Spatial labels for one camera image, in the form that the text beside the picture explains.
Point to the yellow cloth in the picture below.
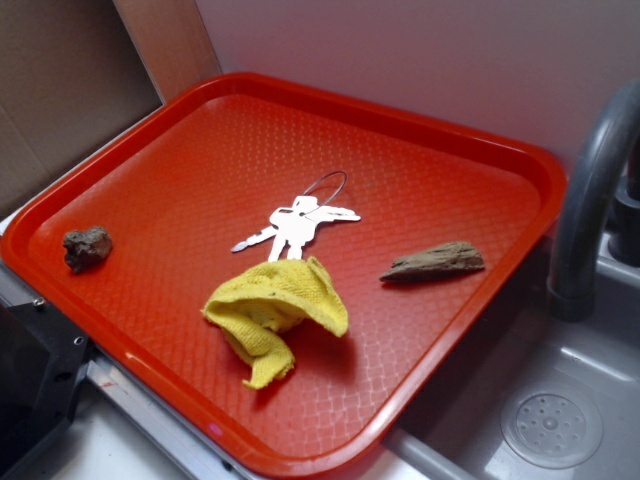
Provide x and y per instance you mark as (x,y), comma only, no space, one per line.
(256,307)

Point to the red plastic tray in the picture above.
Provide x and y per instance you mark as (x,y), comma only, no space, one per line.
(205,172)

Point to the sink drain strainer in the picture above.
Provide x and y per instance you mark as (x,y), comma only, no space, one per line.
(551,426)

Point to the grey sink basin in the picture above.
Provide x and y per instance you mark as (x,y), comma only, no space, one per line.
(451,430)

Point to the silver keys on wire ring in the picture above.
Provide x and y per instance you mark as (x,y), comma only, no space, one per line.
(292,228)

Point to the grey faucet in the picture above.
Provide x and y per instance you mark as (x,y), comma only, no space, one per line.
(587,205)

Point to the black faucet knob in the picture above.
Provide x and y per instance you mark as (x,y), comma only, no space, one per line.
(624,242)

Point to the cardboard panel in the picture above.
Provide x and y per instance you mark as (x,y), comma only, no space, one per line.
(71,80)

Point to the wooden board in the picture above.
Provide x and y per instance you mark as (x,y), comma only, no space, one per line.
(171,39)

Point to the black metal bracket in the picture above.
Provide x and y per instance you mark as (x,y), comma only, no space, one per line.
(43,362)

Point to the brown rock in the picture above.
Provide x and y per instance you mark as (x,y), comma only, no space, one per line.
(85,249)

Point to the brown wood chip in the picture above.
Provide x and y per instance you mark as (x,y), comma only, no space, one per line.
(442,261)

